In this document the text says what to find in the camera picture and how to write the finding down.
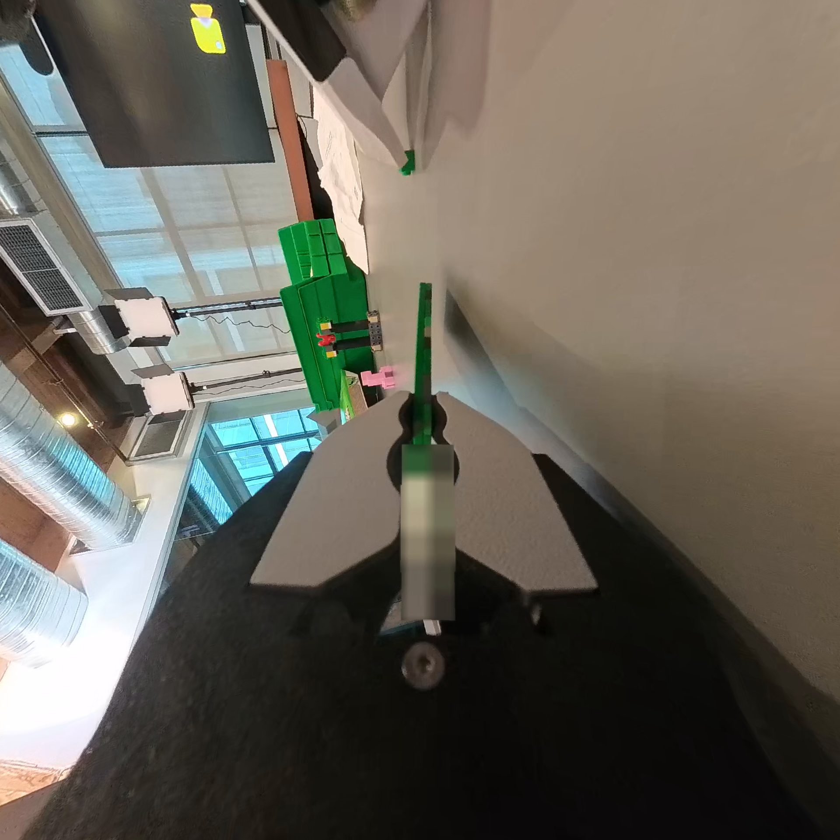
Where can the small green brick box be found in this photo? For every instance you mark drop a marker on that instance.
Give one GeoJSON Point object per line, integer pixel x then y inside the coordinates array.
{"type": "Point", "coordinates": [312, 246]}

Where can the cardboard box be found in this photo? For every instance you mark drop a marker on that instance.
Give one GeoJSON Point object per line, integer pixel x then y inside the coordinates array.
{"type": "Point", "coordinates": [325, 423]}

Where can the glass window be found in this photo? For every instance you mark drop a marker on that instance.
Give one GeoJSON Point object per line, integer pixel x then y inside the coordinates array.
{"type": "Point", "coordinates": [262, 453]}

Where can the green snack packet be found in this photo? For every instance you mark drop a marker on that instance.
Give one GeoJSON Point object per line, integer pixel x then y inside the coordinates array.
{"type": "Point", "coordinates": [346, 401]}

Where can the air vent grille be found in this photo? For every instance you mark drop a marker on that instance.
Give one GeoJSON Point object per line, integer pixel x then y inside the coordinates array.
{"type": "Point", "coordinates": [39, 269]}
{"type": "Point", "coordinates": [157, 438]}

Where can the silver ventilation duct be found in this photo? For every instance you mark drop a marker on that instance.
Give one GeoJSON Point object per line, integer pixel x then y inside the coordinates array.
{"type": "Point", "coordinates": [33, 604]}
{"type": "Point", "coordinates": [59, 459]}

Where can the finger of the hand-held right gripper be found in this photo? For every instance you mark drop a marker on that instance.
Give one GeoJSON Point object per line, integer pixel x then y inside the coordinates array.
{"type": "Point", "coordinates": [374, 111]}
{"type": "Point", "coordinates": [453, 65]}

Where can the large green brick box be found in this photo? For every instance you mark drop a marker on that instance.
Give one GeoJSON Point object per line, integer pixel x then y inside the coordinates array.
{"type": "Point", "coordinates": [321, 308]}

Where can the green studded brick plate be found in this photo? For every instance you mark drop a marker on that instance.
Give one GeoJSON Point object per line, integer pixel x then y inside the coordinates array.
{"type": "Point", "coordinates": [425, 354]}

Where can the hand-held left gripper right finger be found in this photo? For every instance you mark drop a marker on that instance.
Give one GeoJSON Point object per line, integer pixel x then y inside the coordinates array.
{"type": "Point", "coordinates": [518, 518]}

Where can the dark wall screen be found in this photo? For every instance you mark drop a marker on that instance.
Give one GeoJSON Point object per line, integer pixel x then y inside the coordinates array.
{"type": "Point", "coordinates": [157, 98]}

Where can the small green brick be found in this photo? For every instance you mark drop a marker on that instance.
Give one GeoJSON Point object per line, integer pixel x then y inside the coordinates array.
{"type": "Point", "coordinates": [408, 163]}

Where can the white softbox light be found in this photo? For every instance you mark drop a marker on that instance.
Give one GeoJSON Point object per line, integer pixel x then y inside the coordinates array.
{"type": "Point", "coordinates": [167, 394]}
{"type": "Point", "coordinates": [148, 321]}

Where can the brown wooden board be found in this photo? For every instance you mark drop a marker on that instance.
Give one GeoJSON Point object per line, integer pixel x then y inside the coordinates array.
{"type": "Point", "coordinates": [292, 144]}

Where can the pink brick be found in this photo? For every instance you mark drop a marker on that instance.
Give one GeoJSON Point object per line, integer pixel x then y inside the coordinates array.
{"type": "Point", "coordinates": [377, 379]}

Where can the black light stand pole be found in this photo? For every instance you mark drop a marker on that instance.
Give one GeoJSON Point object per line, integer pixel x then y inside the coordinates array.
{"type": "Point", "coordinates": [223, 307]}
{"type": "Point", "coordinates": [249, 379]}

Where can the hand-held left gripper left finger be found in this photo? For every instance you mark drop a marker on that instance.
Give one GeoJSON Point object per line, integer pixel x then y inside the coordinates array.
{"type": "Point", "coordinates": [328, 512]}

